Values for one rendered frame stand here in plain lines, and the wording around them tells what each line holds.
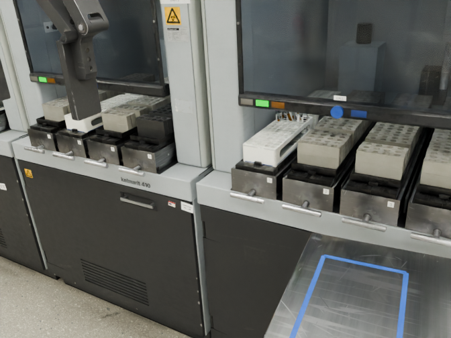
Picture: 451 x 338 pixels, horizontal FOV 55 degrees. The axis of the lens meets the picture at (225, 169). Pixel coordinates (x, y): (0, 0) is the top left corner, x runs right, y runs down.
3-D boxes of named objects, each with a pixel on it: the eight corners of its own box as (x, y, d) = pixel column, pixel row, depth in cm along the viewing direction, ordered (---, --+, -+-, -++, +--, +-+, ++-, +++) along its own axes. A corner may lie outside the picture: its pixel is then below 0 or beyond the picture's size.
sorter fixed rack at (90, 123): (123, 108, 176) (121, 94, 174) (142, 111, 172) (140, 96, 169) (66, 132, 153) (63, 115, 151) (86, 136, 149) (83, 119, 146)
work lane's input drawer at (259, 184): (313, 118, 174) (313, 96, 170) (347, 122, 168) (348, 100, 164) (223, 198, 118) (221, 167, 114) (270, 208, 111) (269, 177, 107)
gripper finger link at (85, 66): (78, 16, 36) (104, 16, 35) (88, 75, 39) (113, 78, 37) (64, 18, 35) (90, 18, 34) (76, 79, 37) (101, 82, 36)
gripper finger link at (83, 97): (82, 35, 38) (88, 35, 38) (96, 110, 41) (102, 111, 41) (55, 40, 36) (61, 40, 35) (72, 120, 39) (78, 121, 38)
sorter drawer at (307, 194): (350, 123, 167) (352, 100, 163) (388, 127, 161) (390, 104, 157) (274, 209, 111) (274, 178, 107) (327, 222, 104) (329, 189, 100)
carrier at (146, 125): (170, 137, 138) (168, 120, 135) (166, 140, 136) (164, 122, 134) (141, 133, 143) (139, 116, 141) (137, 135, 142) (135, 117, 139)
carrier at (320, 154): (341, 166, 112) (342, 145, 109) (339, 170, 110) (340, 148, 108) (298, 159, 117) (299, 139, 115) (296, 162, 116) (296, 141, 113)
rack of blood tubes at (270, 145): (284, 131, 143) (284, 113, 141) (313, 135, 139) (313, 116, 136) (242, 165, 120) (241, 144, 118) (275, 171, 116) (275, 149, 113)
